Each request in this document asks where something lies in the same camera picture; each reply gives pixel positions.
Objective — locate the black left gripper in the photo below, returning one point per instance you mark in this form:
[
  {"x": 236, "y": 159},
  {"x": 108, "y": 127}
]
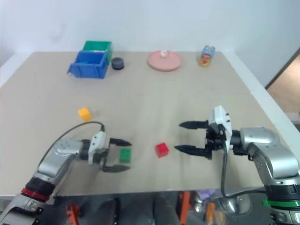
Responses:
[{"x": 104, "y": 159}]

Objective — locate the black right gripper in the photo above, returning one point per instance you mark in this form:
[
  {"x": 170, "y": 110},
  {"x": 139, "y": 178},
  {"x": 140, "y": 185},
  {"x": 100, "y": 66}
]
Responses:
[{"x": 214, "y": 139}]

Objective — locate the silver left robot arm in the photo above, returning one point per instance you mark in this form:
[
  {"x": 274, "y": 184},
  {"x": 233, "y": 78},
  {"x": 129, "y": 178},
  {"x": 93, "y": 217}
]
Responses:
[{"x": 63, "y": 147}]

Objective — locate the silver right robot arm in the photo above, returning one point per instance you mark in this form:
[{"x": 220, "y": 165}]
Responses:
[{"x": 260, "y": 138}]

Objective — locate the green cube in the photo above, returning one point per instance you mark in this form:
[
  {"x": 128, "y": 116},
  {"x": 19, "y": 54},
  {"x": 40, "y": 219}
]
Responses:
[{"x": 125, "y": 155}]

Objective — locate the red cube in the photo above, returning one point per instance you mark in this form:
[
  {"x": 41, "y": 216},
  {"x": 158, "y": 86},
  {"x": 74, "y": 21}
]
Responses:
[{"x": 162, "y": 150}]

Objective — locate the yellow cube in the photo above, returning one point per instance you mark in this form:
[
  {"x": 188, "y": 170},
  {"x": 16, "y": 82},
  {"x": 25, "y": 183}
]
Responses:
[{"x": 84, "y": 114}]

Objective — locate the beige table cover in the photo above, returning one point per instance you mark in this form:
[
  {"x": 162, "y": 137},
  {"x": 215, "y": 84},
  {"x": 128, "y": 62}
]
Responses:
[{"x": 150, "y": 100}]

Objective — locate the orange upright bar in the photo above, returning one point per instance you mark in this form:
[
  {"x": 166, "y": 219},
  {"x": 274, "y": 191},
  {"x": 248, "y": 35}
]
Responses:
[{"x": 184, "y": 206}]

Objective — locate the orange black clamp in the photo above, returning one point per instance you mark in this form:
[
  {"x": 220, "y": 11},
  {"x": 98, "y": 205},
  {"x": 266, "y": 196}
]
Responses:
[{"x": 73, "y": 212}]

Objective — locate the small orange object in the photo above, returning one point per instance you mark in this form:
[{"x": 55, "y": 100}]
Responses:
[{"x": 210, "y": 211}]

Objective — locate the shiny silver round shape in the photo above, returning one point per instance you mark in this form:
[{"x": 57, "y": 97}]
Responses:
[{"x": 235, "y": 205}]

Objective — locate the pink plate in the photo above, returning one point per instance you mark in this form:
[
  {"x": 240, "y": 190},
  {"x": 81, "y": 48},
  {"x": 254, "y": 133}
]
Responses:
[{"x": 164, "y": 62}]

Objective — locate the yellow printed drink can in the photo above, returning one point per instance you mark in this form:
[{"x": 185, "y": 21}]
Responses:
[{"x": 206, "y": 56}]

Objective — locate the small white round object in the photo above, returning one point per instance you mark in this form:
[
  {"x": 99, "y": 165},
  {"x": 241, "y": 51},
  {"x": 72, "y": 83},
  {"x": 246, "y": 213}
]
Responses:
[{"x": 163, "y": 53}]

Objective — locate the blue plastic bin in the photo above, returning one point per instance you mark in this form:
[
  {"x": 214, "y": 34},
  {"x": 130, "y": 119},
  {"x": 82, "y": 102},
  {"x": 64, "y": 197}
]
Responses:
[{"x": 87, "y": 69}]

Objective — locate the small dark round container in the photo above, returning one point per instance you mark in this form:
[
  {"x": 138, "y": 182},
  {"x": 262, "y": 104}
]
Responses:
[{"x": 117, "y": 63}]

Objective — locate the green plastic bin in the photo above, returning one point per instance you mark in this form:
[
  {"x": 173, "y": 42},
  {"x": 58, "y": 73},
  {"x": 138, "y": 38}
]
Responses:
[{"x": 96, "y": 45}]

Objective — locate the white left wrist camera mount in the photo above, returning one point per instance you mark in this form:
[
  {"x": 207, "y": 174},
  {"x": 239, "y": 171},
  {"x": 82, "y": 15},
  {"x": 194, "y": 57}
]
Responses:
[{"x": 99, "y": 140}]

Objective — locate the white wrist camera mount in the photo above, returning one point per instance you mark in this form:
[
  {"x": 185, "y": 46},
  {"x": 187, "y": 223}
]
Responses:
[
  {"x": 221, "y": 117},
  {"x": 99, "y": 140}
]

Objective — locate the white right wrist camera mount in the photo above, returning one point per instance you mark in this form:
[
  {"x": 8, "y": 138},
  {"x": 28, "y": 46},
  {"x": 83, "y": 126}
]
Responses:
[{"x": 221, "y": 117}]

